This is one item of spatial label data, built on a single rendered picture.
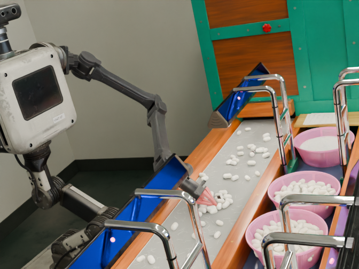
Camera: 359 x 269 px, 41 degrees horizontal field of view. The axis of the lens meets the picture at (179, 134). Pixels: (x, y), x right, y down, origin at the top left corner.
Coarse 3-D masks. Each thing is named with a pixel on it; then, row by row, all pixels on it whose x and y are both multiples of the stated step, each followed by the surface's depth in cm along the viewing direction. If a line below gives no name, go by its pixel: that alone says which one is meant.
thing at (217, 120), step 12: (252, 72) 215; (264, 72) 224; (240, 84) 202; (252, 84) 209; (228, 96) 190; (240, 96) 196; (252, 96) 204; (216, 108) 179; (228, 108) 184; (240, 108) 191; (216, 120) 179; (228, 120) 180
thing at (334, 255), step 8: (352, 168) 126; (352, 176) 120; (352, 184) 114; (352, 192) 108; (344, 208) 108; (352, 208) 101; (344, 216) 103; (352, 216) 99; (344, 224) 98; (352, 224) 96; (336, 232) 102; (344, 232) 95; (352, 232) 94; (344, 248) 90; (336, 256) 90; (344, 256) 88; (352, 256) 89; (328, 264) 93; (336, 264) 87; (344, 264) 86; (352, 264) 88
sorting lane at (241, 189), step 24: (240, 144) 237; (264, 144) 231; (216, 168) 218; (240, 168) 212; (264, 168) 208; (216, 192) 197; (240, 192) 193; (168, 216) 187; (216, 216) 180; (192, 240) 169; (216, 240) 166; (144, 264) 162
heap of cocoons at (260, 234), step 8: (272, 224) 167; (280, 224) 166; (296, 224) 164; (304, 224) 163; (256, 232) 166; (264, 232) 163; (296, 232) 161; (304, 232) 160; (312, 232) 158; (320, 232) 157; (256, 240) 160; (256, 248) 158; (272, 248) 157; (280, 248) 154; (296, 248) 152; (304, 248) 151; (256, 256) 156; (312, 256) 148
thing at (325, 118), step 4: (308, 116) 240; (312, 116) 239; (316, 116) 238; (320, 116) 237; (324, 116) 236; (328, 116) 235; (332, 116) 234; (308, 120) 236; (312, 120) 235; (316, 120) 234; (320, 120) 233; (324, 120) 232; (328, 120) 231; (332, 120) 230; (304, 124) 232; (308, 124) 232
